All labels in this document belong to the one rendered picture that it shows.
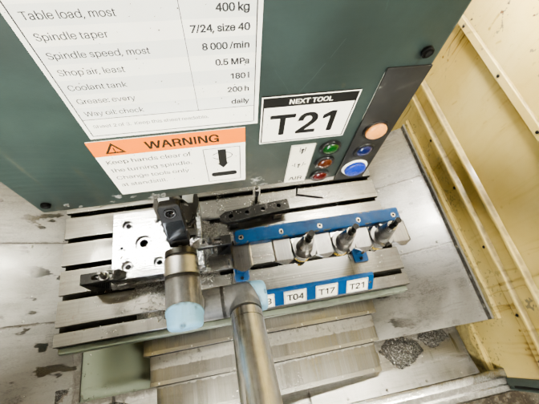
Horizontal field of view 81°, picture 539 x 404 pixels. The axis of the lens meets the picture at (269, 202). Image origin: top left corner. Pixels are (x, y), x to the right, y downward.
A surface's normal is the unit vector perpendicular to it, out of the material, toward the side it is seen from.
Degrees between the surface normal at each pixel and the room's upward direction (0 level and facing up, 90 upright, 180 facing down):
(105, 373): 0
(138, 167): 90
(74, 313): 0
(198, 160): 90
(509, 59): 90
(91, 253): 0
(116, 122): 90
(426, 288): 24
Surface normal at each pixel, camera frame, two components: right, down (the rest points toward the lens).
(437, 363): 0.01, -0.69
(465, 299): -0.34, -0.35
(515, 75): -0.98, 0.13
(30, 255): 0.46, -0.47
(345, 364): 0.20, -0.46
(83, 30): 0.18, 0.89
